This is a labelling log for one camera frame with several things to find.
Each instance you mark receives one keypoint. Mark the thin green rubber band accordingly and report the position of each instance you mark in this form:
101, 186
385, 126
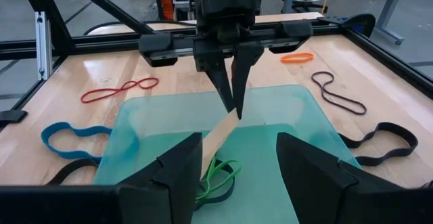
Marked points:
238, 170

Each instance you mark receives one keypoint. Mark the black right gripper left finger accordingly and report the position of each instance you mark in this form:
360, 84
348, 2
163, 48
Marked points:
172, 190

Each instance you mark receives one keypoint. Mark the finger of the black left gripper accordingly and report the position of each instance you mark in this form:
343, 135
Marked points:
220, 82
243, 75

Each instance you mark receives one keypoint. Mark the wide black rubber band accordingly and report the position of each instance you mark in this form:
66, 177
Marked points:
72, 164
411, 142

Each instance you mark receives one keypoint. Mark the black flat bracket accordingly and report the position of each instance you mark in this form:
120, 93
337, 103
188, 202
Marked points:
11, 117

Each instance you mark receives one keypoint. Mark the thin dark grey rubber band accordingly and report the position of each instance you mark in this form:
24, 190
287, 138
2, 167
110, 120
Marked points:
223, 197

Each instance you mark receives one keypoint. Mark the thin dark brown rubber band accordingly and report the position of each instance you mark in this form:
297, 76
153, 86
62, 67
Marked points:
364, 111

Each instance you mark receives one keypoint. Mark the thin red rubber band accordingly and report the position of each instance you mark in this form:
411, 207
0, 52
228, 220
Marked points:
126, 87

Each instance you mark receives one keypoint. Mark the silver aluminium bracket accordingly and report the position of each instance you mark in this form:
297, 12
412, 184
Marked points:
43, 48

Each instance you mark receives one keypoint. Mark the orange rubber band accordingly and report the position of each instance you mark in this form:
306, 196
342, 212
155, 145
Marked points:
283, 58

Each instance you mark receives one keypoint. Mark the wide blue rubber band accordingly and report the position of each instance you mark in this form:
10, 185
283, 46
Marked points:
44, 138

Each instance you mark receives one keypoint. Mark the wide tan rubber band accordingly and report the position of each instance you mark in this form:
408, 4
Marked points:
220, 136

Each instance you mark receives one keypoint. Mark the teal translucent plastic bin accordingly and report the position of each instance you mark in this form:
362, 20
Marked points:
270, 115

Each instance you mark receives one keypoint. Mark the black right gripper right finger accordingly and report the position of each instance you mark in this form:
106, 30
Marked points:
311, 183

